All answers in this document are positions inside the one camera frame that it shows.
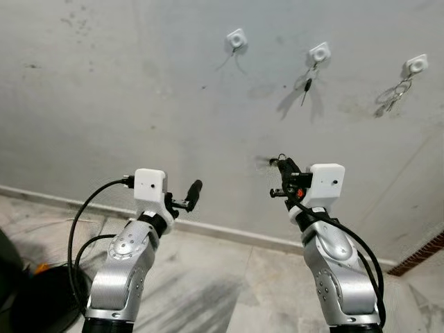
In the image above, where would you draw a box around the white square wall hook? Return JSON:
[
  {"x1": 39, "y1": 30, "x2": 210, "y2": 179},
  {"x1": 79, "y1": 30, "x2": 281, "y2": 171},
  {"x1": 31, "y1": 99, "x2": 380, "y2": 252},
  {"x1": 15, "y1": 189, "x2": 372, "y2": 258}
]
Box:
[
  {"x1": 404, "y1": 54, "x2": 429, "y2": 77},
  {"x1": 226, "y1": 28, "x2": 248, "y2": 55},
  {"x1": 308, "y1": 42, "x2": 332, "y2": 68}
]

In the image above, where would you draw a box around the long black left arm cable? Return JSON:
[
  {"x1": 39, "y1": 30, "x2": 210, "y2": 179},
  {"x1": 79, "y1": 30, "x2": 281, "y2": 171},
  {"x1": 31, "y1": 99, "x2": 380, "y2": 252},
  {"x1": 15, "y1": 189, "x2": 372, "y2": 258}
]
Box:
[{"x1": 67, "y1": 176, "x2": 136, "y2": 314}]

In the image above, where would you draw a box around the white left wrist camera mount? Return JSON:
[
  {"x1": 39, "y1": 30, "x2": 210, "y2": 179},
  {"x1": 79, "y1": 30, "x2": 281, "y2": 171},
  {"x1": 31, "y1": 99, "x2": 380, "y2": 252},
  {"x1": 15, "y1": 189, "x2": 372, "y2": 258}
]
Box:
[{"x1": 133, "y1": 169, "x2": 169, "y2": 216}]

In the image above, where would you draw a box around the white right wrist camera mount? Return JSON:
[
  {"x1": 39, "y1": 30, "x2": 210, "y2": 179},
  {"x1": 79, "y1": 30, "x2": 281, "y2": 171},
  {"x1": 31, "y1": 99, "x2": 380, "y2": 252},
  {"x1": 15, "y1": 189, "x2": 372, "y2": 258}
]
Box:
[{"x1": 305, "y1": 164, "x2": 346, "y2": 210}]

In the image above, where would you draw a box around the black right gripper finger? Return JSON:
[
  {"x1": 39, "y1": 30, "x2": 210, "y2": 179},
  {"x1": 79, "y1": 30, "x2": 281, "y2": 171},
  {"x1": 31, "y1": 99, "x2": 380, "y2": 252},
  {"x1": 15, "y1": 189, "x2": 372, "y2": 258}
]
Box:
[{"x1": 276, "y1": 155, "x2": 303, "y2": 187}]

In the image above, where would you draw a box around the short black left arm cable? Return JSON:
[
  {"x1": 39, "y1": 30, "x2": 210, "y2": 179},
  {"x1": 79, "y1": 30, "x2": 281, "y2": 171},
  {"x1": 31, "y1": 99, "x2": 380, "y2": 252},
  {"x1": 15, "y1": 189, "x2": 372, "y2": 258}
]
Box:
[{"x1": 74, "y1": 234, "x2": 117, "y2": 278}]

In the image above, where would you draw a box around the red tiled door jamb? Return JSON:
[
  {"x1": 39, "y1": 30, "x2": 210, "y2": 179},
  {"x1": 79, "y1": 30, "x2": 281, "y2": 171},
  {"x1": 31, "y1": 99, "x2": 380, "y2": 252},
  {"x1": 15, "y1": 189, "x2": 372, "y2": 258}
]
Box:
[{"x1": 386, "y1": 232, "x2": 444, "y2": 277}]

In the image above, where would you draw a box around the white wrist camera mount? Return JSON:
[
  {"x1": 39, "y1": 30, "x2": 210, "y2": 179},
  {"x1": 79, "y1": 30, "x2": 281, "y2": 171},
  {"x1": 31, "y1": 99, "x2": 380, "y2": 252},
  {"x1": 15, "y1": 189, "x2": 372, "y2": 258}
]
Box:
[
  {"x1": 305, "y1": 164, "x2": 346, "y2": 210},
  {"x1": 133, "y1": 169, "x2": 169, "y2": 216}
]

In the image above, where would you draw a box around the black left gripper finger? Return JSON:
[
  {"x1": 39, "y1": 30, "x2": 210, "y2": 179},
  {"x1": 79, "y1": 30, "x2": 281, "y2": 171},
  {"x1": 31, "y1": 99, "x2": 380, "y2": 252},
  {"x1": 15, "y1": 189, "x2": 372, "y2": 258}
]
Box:
[{"x1": 185, "y1": 180, "x2": 204, "y2": 212}]

